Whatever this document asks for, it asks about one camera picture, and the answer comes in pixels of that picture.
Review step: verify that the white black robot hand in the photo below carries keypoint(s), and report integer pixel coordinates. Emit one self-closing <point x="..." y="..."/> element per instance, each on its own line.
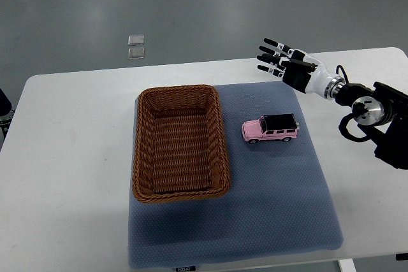
<point x="302" y="71"/>

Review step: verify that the pink toy car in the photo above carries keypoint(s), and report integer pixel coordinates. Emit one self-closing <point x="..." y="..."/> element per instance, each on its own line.
<point x="282" y="127"/>

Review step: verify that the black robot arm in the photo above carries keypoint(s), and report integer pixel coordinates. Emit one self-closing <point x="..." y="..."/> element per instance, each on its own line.
<point x="378" y="114"/>

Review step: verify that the brown wicker basket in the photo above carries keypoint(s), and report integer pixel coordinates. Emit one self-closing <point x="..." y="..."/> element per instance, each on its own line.
<point x="180" y="150"/>

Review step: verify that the blue grey mat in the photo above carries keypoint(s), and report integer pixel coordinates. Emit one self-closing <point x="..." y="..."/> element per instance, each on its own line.
<point x="278" y="203"/>

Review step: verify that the upper floor socket plate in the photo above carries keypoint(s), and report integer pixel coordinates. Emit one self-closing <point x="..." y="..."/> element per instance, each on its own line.
<point x="136" y="39"/>

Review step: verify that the floor socket plate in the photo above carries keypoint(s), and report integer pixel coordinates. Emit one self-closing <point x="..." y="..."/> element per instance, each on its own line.
<point x="136" y="39"/>
<point x="136" y="53"/>

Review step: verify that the lower floor socket plate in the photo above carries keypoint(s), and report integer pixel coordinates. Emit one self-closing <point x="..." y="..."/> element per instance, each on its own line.
<point x="136" y="53"/>

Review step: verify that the white table leg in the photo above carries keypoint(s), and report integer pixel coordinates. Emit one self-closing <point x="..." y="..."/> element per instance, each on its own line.
<point x="346" y="265"/>

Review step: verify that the dark object at left edge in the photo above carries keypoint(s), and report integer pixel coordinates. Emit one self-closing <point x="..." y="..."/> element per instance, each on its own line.
<point x="6" y="112"/>

